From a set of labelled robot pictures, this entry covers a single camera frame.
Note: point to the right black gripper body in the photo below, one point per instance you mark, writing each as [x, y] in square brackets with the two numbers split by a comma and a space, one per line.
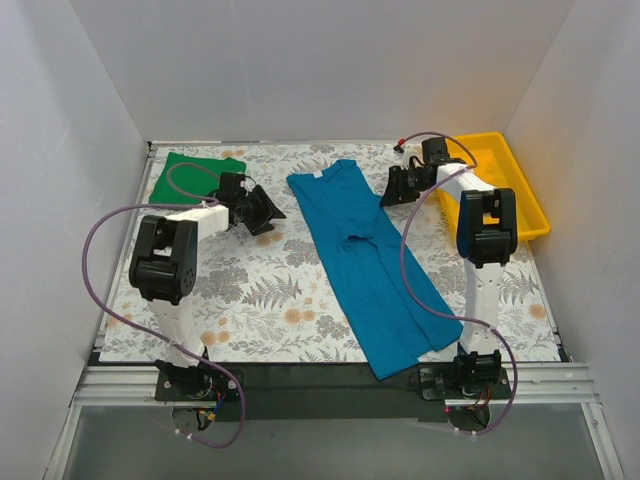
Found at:
[401, 183]

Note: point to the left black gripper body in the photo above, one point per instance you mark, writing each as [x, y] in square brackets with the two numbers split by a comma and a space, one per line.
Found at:
[256, 210]

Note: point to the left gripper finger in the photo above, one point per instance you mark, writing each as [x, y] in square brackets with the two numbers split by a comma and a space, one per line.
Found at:
[258, 228]
[263, 208]

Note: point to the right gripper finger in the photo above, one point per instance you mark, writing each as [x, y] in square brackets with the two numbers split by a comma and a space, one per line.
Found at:
[394, 184]
[393, 199]

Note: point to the yellow plastic tray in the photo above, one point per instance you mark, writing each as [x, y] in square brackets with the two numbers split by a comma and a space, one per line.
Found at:
[497, 166]

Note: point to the blue t shirt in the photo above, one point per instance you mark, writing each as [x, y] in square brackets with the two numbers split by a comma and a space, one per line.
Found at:
[392, 306]

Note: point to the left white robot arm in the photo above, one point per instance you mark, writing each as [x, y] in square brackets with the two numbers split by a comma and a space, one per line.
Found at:
[164, 267]

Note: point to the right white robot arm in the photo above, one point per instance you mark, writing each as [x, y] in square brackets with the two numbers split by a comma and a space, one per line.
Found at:
[486, 237]

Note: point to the folded green t shirt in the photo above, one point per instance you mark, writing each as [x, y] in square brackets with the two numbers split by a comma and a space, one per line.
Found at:
[191, 179]

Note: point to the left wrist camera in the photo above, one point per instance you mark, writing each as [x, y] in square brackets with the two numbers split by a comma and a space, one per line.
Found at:
[247, 183]

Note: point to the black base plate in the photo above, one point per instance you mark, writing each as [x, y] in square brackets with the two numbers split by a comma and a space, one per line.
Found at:
[319, 391]

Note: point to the aluminium frame rail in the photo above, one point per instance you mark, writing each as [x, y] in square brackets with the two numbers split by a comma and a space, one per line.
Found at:
[553, 429]

